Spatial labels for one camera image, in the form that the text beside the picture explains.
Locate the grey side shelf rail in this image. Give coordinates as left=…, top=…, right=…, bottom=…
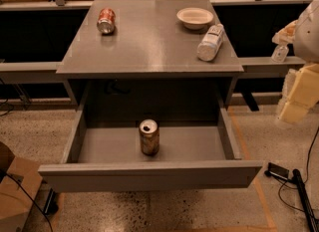
left=0, top=61, right=78, bottom=106

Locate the white plastic bottle lying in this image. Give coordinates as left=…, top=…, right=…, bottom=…
left=197, top=24, right=224, bottom=62

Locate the clear sanitizer pump bottle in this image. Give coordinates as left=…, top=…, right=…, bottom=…
left=271, top=44, right=289, bottom=63

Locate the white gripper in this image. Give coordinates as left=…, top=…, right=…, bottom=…
left=272, top=21, right=319, bottom=124

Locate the white bowl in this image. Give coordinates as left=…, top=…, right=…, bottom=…
left=176, top=8, right=214, bottom=30

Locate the open grey top drawer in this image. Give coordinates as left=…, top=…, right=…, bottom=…
left=37, top=82, right=264, bottom=194

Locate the black cable on box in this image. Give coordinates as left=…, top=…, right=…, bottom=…
left=0, top=168, right=54, bottom=232

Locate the black cable right floor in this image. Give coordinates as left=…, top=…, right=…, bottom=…
left=277, top=125, right=319, bottom=214

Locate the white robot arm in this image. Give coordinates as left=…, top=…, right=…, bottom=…
left=271, top=0, right=319, bottom=127

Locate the grey counter cabinet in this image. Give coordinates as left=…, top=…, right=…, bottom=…
left=57, top=0, right=243, bottom=103

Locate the cardboard box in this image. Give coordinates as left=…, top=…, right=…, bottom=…
left=0, top=142, right=42, bottom=232

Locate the red soda can lying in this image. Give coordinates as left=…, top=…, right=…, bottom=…
left=97, top=8, right=116, bottom=34

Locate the orange soda can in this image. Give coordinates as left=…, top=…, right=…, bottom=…
left=139, top=119, right=160, bottom=155

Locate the small black floor device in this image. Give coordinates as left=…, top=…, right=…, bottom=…
left=264, top=162, right=289, bottom=181

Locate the black floor stand bar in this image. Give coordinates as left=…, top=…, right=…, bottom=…
left=292, top=169, right=319, bottom=232

